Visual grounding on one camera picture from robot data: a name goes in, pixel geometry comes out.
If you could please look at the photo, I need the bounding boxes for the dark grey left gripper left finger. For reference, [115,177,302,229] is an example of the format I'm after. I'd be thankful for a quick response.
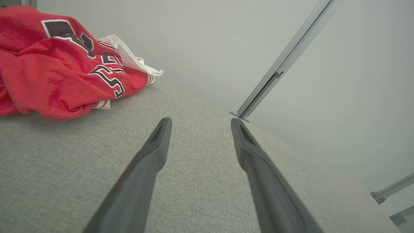
[82,117,172,233]

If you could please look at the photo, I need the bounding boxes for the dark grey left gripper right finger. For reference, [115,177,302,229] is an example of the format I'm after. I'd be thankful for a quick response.
[231,118,324,233]

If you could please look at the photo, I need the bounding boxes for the grey metal partition post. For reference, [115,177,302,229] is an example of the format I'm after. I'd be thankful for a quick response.
[370,172,414,204]
[230,0,342,123]
[389,205,414,226]

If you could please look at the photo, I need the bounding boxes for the red Bulls basketball jersey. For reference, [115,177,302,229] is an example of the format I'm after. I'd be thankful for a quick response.
[0,5,164,121]

